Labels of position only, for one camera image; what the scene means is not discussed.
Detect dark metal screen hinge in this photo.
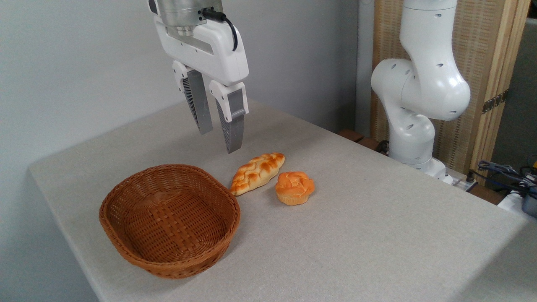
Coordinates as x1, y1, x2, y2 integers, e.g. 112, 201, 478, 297
481, 89, 509, 115

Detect bundle of dark cables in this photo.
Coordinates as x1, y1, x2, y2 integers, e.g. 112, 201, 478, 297
469, 154, 537, 198

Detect grey tablecloth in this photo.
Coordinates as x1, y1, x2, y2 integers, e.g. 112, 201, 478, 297
29, 99, 537, 302

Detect brown woven wicker basket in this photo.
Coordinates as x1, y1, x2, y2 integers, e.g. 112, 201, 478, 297
99, 164, 241, 280

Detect wooden rattan folding screen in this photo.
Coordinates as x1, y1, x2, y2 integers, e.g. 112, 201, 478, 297
371, 0, 532, 185

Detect round orange muffin bread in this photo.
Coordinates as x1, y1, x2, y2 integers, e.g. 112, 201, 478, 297
275, 171, 315, 206

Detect long braided bread loaf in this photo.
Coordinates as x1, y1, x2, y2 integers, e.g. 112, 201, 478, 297
229, 152, 286, 196

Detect silver wrist flange cylinder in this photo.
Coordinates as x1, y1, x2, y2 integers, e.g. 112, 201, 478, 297
148, 0, 224, 36

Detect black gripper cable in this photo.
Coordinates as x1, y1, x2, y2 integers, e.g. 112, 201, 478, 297
201, 8, 239, 52

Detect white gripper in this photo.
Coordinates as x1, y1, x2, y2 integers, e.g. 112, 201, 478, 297
154, 16, 250, 154

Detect grey plastic box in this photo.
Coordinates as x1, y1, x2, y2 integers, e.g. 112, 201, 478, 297
521, 192, 537, 219

